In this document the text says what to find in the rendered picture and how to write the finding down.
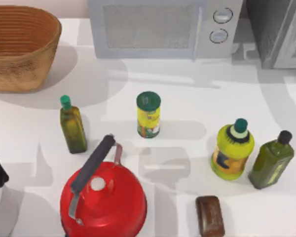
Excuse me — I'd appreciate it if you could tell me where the yellow and green can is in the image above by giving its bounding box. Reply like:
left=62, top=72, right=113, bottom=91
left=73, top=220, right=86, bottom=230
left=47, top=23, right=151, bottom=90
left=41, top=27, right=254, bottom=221
left=136, top=91, right=162, bottom=139

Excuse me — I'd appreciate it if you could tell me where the pale microwave oven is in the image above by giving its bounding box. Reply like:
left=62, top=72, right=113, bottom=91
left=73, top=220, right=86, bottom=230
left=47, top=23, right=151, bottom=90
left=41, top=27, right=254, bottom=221
left=86, top=0, right=244, bottom=61

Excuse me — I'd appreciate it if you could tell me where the yellow bottle with green cap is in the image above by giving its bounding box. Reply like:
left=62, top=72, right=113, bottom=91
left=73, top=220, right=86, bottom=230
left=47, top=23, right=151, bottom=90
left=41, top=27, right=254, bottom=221
left=210, top=118, right=255, bottom=181

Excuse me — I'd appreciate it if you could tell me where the microwave knob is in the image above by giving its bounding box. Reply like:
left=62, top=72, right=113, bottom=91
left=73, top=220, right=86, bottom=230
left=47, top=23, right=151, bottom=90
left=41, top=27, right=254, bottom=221
left=209, top=28, right=229, bottom=44
left=213, top=7, right=234, bottom=23

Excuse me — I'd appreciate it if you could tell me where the brown bread loaf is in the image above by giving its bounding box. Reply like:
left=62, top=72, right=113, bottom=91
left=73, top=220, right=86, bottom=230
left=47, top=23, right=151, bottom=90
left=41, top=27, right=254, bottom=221
left=195, top=195, right=226, bottom=237

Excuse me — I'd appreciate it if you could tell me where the green bottle with black cap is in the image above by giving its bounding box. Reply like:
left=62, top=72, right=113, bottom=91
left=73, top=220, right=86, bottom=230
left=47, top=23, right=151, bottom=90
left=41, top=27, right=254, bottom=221
left=248, top=130, right=295, bottom=190

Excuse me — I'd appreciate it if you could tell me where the brown woven basket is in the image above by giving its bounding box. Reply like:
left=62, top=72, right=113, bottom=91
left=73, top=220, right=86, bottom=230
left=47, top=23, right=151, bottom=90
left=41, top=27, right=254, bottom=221
left=0, top=5, right=63, bottom=93

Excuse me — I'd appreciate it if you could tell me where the grey cabinet with dark inside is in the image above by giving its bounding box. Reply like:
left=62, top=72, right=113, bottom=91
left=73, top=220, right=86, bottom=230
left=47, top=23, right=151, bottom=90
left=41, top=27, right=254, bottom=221
left=246, top=0, right=296, bottom=70

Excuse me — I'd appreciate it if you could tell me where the red kettle with black handle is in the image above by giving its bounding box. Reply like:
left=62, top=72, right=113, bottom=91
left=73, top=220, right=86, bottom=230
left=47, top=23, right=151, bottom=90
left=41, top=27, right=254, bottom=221
left=60, top=134, right=148, bottom=237

